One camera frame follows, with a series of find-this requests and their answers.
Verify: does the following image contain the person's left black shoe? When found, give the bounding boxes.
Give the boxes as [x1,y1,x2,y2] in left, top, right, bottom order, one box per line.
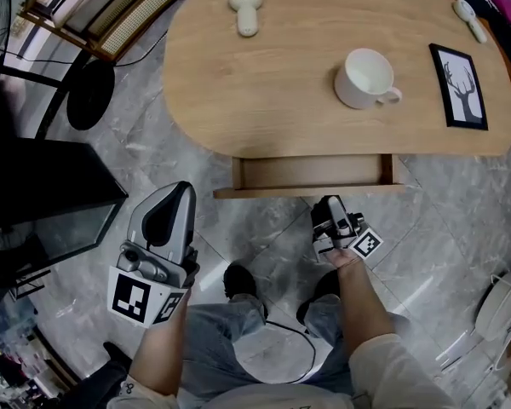
[223,263,259,301]

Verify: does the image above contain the person's right black shoe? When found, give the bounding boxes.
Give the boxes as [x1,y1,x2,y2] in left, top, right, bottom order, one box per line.
[296,269,342,323]

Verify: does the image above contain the person's left forearm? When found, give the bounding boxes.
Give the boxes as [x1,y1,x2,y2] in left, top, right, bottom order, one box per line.
[129,291,193,396]

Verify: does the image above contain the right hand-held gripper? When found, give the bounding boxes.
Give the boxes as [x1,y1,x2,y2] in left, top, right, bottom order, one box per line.
[310,194,385,268]

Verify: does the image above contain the white mug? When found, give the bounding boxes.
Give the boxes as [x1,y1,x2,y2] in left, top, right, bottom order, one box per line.
[334,48,404,111]

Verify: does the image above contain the person's grey jeans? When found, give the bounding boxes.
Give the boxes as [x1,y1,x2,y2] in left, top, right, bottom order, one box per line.
[181,294,354,389]

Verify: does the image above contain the person's black shoe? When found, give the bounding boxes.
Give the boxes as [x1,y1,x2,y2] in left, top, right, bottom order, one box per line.
[296,269,342,323]
[223,263,259,301]

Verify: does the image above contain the wooden coffee table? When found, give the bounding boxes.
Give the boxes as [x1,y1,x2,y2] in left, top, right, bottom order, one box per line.
[162,0,511,158]

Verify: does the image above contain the person's white shirt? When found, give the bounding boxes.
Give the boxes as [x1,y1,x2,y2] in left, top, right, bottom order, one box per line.
[106,333,459,409]

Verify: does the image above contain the black fan power cable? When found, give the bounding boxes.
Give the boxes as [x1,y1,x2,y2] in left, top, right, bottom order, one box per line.
[2,30,169,67]

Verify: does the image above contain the black glass-door fridge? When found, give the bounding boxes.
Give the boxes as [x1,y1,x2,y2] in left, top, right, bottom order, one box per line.
[0,137,129,291]

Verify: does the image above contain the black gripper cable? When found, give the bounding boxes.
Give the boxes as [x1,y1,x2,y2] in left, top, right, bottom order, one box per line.
[263,320,319,385]

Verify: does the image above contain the person's right forearm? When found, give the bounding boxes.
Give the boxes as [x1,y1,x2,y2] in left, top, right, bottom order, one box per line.
[330,249,404,360]

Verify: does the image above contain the large black standing fan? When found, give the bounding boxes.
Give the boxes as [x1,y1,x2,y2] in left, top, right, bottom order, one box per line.
[0,0,115,131]

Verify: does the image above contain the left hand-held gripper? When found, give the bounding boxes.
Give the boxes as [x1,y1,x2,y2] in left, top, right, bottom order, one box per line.
[106,181,200,330]

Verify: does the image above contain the wooden shelf rack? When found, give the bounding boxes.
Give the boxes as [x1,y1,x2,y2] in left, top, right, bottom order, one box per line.
[19,0,204,63]

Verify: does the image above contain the white round appliance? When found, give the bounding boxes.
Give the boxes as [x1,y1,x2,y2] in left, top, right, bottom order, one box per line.
[474,270,511,370]

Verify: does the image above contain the cream handheld fan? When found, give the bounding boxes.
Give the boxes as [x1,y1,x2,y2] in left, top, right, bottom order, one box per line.
[228,0,263,37]
[452,0,489,44]

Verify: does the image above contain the black framed deer picture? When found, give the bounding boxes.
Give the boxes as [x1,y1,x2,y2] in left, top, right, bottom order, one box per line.
[428,43,490,131]

